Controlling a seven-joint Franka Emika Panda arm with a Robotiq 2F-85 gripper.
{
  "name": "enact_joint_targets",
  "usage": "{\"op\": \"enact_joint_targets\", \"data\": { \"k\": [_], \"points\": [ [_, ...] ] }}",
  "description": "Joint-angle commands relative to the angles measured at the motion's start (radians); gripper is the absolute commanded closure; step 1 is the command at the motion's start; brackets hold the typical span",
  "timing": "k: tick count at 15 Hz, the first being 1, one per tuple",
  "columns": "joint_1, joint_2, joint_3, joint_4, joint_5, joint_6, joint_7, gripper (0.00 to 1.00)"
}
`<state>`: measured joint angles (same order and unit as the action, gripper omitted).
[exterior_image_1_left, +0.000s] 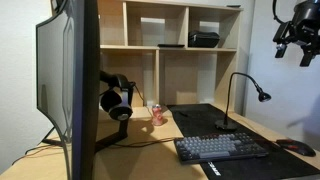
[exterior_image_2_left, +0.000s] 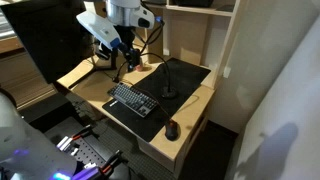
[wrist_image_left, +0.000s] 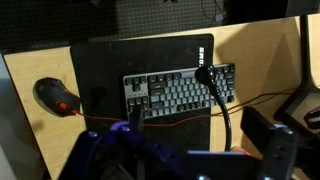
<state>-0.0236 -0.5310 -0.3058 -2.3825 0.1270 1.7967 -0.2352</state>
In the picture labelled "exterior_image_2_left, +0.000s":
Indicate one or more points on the light wooden shelf unit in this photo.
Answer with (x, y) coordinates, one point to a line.
(200, 36)

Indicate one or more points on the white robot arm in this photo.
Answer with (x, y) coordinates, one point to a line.
(128, 11)

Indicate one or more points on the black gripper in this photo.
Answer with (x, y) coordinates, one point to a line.
(126, 36)

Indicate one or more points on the light wooden desk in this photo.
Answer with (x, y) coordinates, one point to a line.
(186, 116)

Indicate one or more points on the black curved monitor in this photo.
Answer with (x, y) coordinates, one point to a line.
(50, 36)

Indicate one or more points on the black headphones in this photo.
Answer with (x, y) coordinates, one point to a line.
(102, 51)

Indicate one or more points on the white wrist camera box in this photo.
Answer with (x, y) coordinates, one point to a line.
(98, 28)

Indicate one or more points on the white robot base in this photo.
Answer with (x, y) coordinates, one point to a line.
(26, 143)

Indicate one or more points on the black desk mat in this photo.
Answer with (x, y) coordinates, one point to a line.
(181, 80)

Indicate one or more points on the black headphone stand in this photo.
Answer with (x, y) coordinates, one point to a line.
(111, 61)

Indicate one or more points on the black and orange mouse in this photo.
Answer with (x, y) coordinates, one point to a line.
(171, 130)

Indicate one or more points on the black case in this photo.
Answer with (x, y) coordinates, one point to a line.
(193, 2)

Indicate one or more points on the black perforated breadboard plate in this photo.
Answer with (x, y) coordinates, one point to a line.
(87, 153)

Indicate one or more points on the grey mechanical keyboard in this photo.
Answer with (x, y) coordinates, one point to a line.
(133, 99)

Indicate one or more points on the white wall outlet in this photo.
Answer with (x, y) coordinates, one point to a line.
(226, 72)

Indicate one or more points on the black gooseneck desk lamp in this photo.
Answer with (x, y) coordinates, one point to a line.
(169, 93)

